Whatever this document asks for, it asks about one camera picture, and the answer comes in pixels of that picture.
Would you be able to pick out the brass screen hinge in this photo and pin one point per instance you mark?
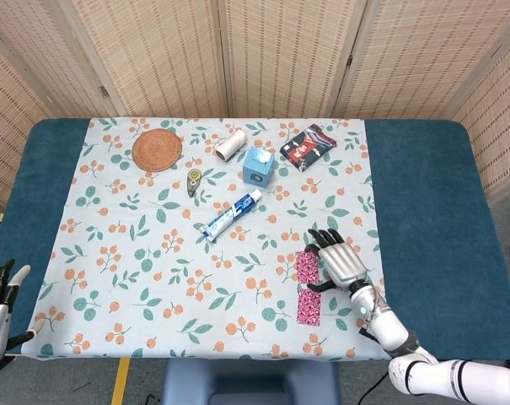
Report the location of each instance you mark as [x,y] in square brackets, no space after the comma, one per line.
[349,59]
[104,92]

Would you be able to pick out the grey-blue robot torso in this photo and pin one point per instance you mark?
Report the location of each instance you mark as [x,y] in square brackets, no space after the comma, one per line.
[250,381]

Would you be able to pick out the green correction tape dispenser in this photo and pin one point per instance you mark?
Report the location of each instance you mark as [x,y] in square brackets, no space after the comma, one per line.
[192,181]

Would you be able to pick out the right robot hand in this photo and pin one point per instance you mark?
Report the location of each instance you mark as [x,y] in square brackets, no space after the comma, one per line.
[345,266]

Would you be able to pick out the black and red snack packet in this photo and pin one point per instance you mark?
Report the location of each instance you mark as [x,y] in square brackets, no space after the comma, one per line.
[307,147]

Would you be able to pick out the blue white toothpaste tube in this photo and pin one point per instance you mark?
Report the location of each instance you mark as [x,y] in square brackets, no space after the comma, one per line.
[229,216]

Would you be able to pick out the round woven rattan coaster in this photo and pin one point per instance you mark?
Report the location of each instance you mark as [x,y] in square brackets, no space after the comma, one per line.
[157,150]

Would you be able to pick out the bamboo folding screen panel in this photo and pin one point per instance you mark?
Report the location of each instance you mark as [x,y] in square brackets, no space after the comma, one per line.
[10,126]
[495,126]
[153,55]
[288,55]
[39,50]
[427,55]

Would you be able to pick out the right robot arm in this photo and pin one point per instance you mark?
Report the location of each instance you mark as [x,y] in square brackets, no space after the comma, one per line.
[389,329]

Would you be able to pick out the cream thread roll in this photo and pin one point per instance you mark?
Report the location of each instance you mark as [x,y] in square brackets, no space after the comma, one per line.
[230,145]

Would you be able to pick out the small blue cardboard box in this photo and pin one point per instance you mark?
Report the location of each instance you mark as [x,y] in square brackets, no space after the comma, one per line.
[256,171]

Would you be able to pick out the floral leaf-print tablecloth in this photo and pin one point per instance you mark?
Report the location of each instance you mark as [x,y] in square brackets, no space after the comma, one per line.
[153,236]

